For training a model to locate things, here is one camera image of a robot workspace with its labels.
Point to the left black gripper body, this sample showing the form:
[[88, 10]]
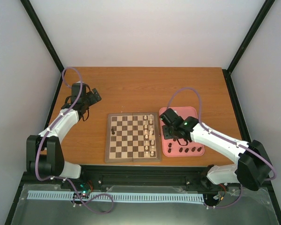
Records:
[[93, 100]]

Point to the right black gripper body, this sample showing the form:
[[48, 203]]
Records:
[[168, 135]]

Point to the dark rook chess piece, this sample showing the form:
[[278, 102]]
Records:
[[169, 147]]

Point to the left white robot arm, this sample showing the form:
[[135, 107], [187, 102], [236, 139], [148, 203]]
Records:
[[44, 156]]

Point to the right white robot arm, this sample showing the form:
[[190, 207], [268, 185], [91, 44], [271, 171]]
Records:
[[249, 168]]

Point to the wooden chess board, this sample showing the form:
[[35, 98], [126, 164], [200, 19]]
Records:
[[128, 144]]

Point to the pink plastic tray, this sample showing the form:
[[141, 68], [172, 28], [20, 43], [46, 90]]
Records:
[[184, 112]]

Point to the black aluminium frame rail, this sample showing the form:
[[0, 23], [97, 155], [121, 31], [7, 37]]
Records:
[[189, 178]]

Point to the light blue cable duct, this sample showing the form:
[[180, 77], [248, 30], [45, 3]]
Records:
[[117, 197]]

